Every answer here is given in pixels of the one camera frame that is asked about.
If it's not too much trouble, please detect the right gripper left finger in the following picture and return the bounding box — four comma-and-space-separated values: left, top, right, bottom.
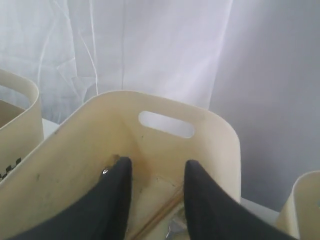
12, 156, 132, 240

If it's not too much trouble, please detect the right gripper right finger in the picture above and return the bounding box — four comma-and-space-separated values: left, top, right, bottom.
183, 160, 293, 240

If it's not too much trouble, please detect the wooden chopstick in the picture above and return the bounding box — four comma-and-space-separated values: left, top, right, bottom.
127, 188, 184, 240

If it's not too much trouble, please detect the steel table knife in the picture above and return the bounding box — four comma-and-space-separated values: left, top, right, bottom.
165, 215, 187, 240

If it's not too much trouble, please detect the cream bin with square mark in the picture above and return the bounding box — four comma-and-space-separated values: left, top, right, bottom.
275, 170, 320, 240

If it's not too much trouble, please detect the cream bin with triangle mark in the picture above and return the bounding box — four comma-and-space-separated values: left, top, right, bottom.
0, 90, 241, 240

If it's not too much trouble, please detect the cream bin with circle mark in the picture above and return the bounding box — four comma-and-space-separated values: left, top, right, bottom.
0, 70, 44, 181

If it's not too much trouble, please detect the white curtain backdrop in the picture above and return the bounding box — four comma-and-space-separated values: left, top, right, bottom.
0, 0, 320, 211

